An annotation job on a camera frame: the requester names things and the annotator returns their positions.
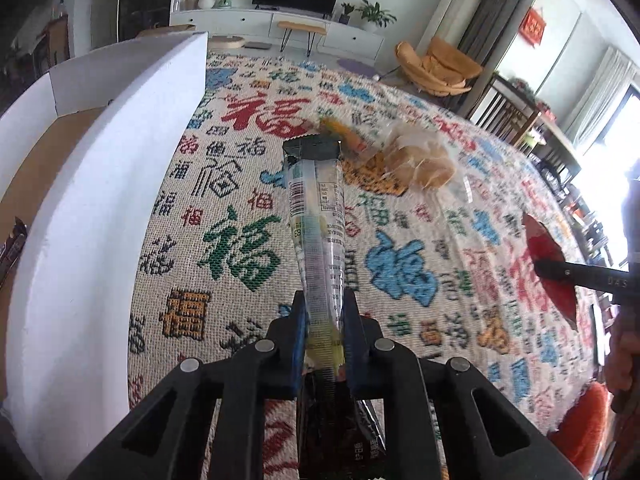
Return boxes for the bagged bread slice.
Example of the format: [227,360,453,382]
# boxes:
[381,122,473,204]

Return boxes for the white tv cabinet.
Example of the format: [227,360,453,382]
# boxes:
[169,8,384,64]

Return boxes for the snickers chocolate bar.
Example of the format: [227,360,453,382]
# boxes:
[0,218,28,286]

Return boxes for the grey curtain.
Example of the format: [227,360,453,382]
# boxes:
[456,0,549,116]

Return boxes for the white standing air conditioner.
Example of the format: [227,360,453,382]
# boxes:
[416,0,482,55]

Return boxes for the green potted plant right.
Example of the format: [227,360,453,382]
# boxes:
[356,0,397,32]

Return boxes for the red wall hanging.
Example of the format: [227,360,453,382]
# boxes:
[518,6,546,47]

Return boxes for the red snack packet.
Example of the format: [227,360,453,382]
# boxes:
[522,212,578,330]

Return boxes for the brown cardboard box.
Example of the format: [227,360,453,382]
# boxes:
[137,24,196,38]

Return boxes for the small dark potted plant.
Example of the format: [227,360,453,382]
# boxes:
[338,2,355,25]

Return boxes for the dark wooden chair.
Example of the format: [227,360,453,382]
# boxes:
[468,73,540,152]

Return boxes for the white cardboard box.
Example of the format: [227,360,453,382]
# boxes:
[1,32,207,479]

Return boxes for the small wooden bench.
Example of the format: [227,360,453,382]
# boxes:
[276,20,329,59]

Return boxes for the purple round floor mat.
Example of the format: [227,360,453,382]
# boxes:
[336,58,378,80]

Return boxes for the person's hand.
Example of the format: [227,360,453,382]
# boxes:
[604,306,639,415]

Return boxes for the orange lounge chair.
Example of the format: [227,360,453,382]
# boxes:
[395,37,484,98]

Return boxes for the patterned woven table cloth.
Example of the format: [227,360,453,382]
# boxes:
[127,49,609,480]

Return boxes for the wooden dining table set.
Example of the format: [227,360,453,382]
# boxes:
[30,14,70,79]

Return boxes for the orange yellow small snack packet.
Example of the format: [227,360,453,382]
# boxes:
[319,116,371,160]

